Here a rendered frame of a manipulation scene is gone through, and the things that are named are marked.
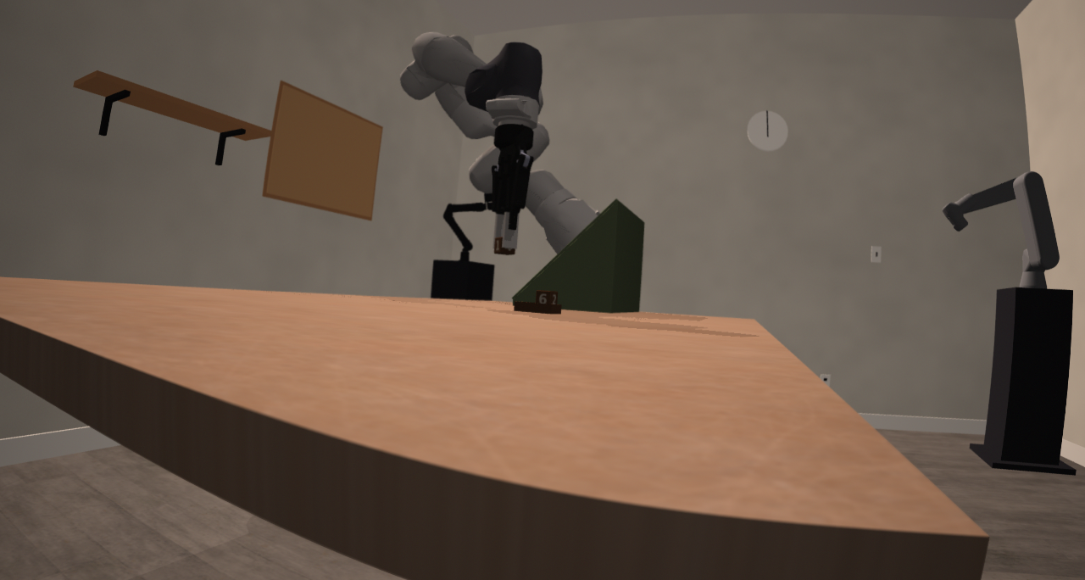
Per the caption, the brown shallow tray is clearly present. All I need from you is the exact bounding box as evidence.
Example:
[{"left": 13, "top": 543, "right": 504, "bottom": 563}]
[{"left": 514, "top": 301, "right": 562, "bottom": 314}]

